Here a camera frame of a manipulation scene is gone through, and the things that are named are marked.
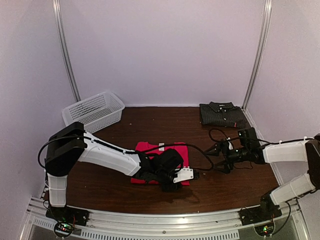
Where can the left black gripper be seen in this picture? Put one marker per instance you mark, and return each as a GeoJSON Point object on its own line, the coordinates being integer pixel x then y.
{"type": "Point", "coordinates": [175, 188]}

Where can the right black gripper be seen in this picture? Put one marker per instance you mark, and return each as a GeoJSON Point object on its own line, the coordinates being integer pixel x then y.
{"type": "Point", "coordinates": [220, 147]}

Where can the black pinstriped shirt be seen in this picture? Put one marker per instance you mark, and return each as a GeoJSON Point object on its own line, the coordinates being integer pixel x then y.
{"type": "Point", "coordinates": [222, 114]}

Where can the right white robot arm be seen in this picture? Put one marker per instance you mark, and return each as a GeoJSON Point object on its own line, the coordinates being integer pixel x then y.
{"type": "Point", "coordinates": [305, 150]}

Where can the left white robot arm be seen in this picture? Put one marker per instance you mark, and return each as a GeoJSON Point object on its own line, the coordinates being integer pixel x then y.
{"type": "Point", "coordinates": [73, 144]}

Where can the white plastic laundry basket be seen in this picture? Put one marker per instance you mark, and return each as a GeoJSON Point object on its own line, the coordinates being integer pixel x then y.
{"type": "Point", "coordinates": [96, 112]}

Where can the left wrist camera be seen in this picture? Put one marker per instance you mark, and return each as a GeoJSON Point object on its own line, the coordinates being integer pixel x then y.
{"type": "Point", "coordinates": [170, 159]}

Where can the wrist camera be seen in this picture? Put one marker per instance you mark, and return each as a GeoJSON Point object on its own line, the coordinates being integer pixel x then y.
{"type": "Point", "coordinates": [248, 138]}
{"type": "Point", "coordinates": [170, 159]}

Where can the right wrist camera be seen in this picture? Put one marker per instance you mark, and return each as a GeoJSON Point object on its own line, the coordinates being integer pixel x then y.
{"type": "Point", "coordinates": [248, 138]}

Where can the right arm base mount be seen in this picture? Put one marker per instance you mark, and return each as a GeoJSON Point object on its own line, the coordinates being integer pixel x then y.
{"type": "Point", "coordinates": [263, 218]}

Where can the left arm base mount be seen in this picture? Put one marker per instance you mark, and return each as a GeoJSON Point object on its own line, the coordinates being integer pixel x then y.
{"type": "Point", "coordinates": [66, 218]}

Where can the right aluminium corner post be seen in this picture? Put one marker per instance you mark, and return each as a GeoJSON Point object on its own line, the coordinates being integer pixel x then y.
{"type": "Point", "coordinates": [263, 36]}

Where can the aluminium corner post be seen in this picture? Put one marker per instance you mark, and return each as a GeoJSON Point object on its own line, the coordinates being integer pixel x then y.
{"type": "Point", "coordinates": [64, 49]}
{"type": "Point", "coordinates": [263, 36]}

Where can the left aluminium corner post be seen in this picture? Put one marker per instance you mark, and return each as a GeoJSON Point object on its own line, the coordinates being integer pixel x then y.
{"type": "Point", "coordinates": [64, 49]}

